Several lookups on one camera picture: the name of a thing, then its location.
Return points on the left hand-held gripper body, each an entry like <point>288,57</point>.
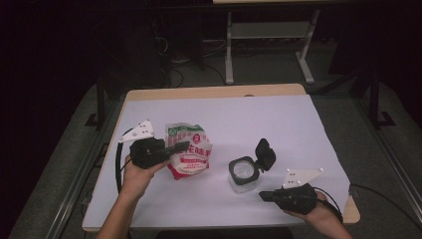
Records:
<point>146,152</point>

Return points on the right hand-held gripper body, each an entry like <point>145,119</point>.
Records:
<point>297,197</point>

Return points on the white and red seasoning bag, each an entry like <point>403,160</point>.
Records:
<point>190,156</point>

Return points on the glass jar with black lid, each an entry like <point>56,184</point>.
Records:
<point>245,171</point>

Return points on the person's left hand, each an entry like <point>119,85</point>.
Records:
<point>137,177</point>

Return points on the person's right hand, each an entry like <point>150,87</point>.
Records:
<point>320,215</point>

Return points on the black metal stand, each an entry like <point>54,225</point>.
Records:
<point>376,99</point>
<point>99,106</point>

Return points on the white paper sheet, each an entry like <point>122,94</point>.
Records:
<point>265,126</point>

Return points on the white metal desk frame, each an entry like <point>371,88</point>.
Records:
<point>265,30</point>

